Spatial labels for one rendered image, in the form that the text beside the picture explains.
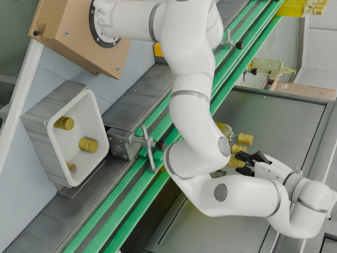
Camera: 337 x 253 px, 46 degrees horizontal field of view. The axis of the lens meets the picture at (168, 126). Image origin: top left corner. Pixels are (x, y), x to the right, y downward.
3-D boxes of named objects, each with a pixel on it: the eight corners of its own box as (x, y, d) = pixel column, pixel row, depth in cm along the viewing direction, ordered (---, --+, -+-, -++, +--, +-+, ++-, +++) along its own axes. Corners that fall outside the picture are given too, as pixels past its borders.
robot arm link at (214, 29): (160, 52, 100) (219, 61, 92) (139, 18, 89) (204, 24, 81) (174, 21, 103) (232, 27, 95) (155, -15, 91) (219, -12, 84)
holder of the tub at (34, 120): (55, 194, 112) (76, 202, 109) (19, 116, 95) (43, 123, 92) (92, 155, 123) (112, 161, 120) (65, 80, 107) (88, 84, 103)
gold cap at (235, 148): (230, 156, 126) (243, 159, 124) (229, 148, 124) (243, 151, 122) (234, 149, 128) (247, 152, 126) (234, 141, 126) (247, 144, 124)
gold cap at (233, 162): (229, 170, 121) (242, 169, 118) (225, 161, 119) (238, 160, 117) (233, 162, 123) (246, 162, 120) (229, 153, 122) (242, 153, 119)
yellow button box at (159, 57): (155, 62, 145) (172, 65, 142) (151, 43, 141) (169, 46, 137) (164, 53, 150) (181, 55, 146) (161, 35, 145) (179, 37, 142)
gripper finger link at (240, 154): (259, 160, 115) (240, 151, 120) (259, 152, 114) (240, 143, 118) (253, 166, 114) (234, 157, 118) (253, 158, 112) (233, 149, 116)
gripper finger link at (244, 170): (259, 179, 120) (240, 170, 124) (259, 172, 118) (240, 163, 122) (253, 185, 119) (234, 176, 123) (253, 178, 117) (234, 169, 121)
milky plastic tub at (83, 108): (49, 182, 109) (73, 191, 105) (19, 117, 95) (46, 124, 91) (88, 143, 120) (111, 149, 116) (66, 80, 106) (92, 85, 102)
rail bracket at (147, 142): (131, 167, 119) (167, 178, 114) (119, 123, 109) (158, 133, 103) (136, 161, 121) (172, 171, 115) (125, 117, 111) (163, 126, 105)
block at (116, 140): (111, 157, 121) (129, 163, 118) (103, 134, 115) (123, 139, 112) (117, 150, 124) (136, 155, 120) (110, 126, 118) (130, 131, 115)
